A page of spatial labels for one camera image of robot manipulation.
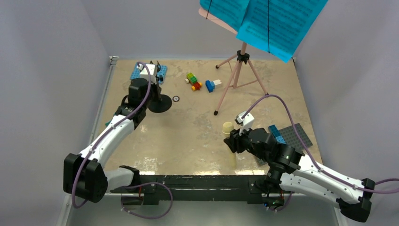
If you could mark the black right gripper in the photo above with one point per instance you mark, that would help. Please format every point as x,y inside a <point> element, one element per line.
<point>234,141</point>

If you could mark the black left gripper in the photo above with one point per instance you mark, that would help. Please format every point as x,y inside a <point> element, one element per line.
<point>156,88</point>

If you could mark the beige toy microphone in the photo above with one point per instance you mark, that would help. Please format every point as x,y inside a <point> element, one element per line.
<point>226,129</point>

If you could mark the pink music stand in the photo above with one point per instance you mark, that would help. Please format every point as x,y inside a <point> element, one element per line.
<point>242,58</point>

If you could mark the blue sheet music page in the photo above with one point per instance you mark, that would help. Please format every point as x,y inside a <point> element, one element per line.
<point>231,12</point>
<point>278,26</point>

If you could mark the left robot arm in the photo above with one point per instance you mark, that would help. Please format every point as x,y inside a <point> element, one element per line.
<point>84,176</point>

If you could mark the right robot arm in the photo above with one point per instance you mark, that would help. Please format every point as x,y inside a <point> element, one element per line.
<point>292,170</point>

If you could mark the round marker sticker right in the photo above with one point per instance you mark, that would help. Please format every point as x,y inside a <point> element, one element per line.
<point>175,98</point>

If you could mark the light blue brick baseplate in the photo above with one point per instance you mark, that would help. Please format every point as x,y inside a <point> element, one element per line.
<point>158,73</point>

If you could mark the blue bricks on grey plate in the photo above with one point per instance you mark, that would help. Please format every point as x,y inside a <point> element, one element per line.
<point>277,135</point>

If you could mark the colourful toy brick car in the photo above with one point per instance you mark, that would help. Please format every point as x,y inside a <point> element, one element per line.
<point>193,81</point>

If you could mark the grey brick baseplate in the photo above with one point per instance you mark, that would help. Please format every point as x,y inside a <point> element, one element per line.
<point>292,139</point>

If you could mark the blue and white brick stack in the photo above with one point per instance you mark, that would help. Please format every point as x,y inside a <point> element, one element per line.
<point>212,85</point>

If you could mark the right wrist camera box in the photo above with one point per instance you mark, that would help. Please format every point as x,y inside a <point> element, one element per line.
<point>245,121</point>

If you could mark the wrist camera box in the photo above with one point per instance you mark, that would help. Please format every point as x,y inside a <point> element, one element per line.
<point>245,121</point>
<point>149,72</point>

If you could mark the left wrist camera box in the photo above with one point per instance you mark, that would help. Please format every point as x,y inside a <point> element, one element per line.
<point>149,72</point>

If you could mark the aluminium frame rail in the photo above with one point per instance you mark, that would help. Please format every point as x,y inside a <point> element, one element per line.
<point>67,204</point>

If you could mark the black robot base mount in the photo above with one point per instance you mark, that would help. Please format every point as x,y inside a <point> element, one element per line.
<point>251,189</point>

